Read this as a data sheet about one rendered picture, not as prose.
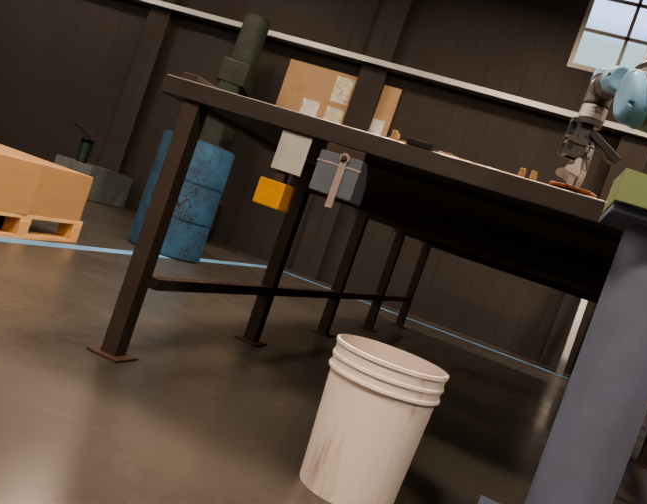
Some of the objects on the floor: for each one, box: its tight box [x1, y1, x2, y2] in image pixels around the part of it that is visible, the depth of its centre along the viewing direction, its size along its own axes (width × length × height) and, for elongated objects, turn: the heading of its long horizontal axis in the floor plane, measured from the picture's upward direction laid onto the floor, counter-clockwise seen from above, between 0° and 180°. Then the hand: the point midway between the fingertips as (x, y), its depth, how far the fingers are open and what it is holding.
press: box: [199, 13, 270, 241], centre depth 778 cm, size 66×84×254 cm
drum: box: [128, 130, 235, 263], centre depth 550 cm, size 59×59×92 cm
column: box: [478, 202, 647, 504], centre depth 156 cm, size 38×38×87 cm
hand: (573, 189), depth 205 cm, fingers open, 10 cm apart
